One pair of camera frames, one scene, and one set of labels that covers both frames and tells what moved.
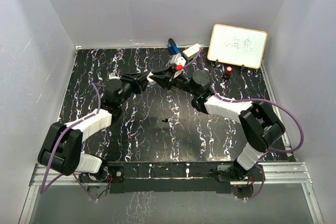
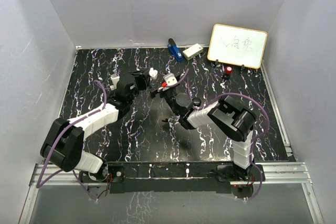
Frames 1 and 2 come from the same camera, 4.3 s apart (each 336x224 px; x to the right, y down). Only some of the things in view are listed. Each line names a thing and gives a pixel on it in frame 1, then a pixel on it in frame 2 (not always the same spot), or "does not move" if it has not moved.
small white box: x=191 y=52 does not move
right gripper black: x=165 y=77 -> x=161 y=92
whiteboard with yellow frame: x=237 y=46 does not move
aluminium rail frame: x=271 y=172 does not move
